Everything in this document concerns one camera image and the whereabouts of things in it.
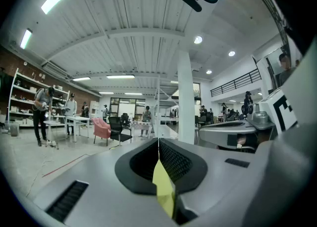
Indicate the black mesh office chair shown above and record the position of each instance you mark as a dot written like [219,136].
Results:
[116,127]

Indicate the small round white table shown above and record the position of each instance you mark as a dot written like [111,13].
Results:
[53,122]

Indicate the white metal rack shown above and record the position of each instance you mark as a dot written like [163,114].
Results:
[167,112]

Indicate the white square pillar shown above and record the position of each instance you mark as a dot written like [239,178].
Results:
[185,97]

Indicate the black metal railing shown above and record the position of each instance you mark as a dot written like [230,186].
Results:
[235,82]

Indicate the gray plastic bin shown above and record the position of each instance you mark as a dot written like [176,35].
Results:
[12,129]

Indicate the yellow square table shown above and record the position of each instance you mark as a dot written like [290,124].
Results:
[163,189]

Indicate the black framed glass doors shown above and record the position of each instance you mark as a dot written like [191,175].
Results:
[127,107]

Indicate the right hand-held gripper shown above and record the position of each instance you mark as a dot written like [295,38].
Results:
[277,112]

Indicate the ceiling air conditioner unit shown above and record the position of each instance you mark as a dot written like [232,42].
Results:
[55,70]

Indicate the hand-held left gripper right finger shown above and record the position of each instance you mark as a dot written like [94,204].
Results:
[218,184]

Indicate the pink armchair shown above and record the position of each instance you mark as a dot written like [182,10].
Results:
[100,127]

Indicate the black swivel office chair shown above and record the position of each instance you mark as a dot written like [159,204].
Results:
[125,118]

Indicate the white wall shelving unit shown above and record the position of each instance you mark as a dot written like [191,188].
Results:
[24,90]

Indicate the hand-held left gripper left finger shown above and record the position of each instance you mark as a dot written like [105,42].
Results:
[99,186]

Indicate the person's black shirt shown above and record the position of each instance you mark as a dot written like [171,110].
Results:
[294,3]

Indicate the table with checkered cloth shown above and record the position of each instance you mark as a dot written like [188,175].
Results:
[140,124]

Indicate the white rectangular table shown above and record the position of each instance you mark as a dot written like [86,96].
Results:
[78,118]

